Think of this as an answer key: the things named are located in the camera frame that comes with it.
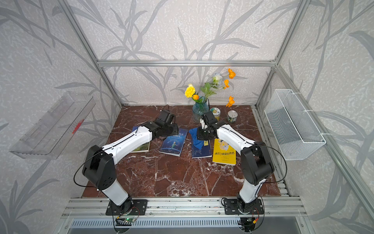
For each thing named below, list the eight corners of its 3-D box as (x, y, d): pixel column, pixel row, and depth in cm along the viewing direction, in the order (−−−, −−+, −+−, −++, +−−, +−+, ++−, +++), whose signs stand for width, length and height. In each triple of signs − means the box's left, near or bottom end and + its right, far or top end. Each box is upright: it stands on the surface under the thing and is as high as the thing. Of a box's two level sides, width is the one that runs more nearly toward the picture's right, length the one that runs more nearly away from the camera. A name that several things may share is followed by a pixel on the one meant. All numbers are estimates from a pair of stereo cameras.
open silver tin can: (227, 123, 111) (229, 118, 107) (226, 114, 117) (227, 109, 112) (237, 123, 111) (238, 118, 107) (235, 114, 117) (236, 109, 112)
